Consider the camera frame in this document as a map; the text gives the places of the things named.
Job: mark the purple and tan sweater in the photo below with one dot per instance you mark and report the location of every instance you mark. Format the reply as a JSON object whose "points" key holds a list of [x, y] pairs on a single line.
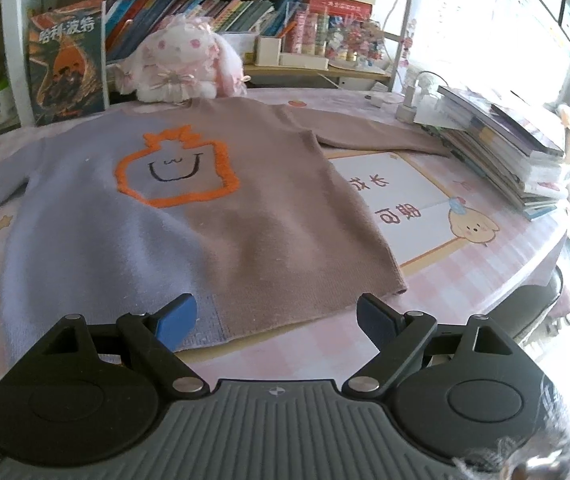
{"points": [[275, 220]]}

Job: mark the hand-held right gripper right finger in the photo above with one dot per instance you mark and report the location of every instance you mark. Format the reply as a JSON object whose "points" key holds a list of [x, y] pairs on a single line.
{"points": [[372, 317]]}

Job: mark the small white desk fan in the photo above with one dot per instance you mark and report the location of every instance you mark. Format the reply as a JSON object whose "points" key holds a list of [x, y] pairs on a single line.
{"points": [[410, 97]]}

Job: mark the row of small figurines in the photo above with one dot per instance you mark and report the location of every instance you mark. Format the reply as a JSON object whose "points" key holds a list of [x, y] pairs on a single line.
{"points": [[345, 37]]}

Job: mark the red boxed book set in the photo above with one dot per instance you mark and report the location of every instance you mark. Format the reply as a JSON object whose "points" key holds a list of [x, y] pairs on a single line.
{"points": [[342, 7]]}

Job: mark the pink white plush bunny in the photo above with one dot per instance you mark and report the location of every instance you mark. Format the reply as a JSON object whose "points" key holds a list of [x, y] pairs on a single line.
{"points": [[180, 65]]}

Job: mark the dark fantasy novel book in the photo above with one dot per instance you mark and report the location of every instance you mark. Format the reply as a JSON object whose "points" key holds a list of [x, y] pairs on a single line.
{"points": [[67, 65]]}

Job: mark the black office chair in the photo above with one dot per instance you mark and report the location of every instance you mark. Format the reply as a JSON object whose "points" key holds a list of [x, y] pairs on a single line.
{"points": [[532, 310]]}

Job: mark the white charger plug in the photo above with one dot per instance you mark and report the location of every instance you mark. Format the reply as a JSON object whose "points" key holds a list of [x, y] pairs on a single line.
{"points": [[378, 100]]}

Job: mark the white shelf unit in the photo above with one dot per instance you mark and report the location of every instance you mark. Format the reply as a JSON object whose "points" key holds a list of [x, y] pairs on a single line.
{"points": [[265, 67]]}

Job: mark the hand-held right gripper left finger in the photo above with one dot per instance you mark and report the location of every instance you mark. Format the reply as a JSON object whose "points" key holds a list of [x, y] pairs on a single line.
{"points": [[180, 316]]}

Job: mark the stack of magazines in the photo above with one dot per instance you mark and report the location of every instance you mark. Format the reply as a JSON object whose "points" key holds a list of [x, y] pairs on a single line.
{"points": [[505, 150]]}

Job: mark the row of colourful shelf books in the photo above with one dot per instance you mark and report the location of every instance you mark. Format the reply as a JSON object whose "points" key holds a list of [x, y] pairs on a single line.
{"points": [[190, 12]]}

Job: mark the white storage box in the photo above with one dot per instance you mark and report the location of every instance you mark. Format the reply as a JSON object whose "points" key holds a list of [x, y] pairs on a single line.
{"points": [[267, 50]]}

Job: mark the pink checkered cartoon desk mat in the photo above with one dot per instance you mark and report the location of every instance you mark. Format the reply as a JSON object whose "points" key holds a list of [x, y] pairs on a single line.
{"points": [[465, 270]]}

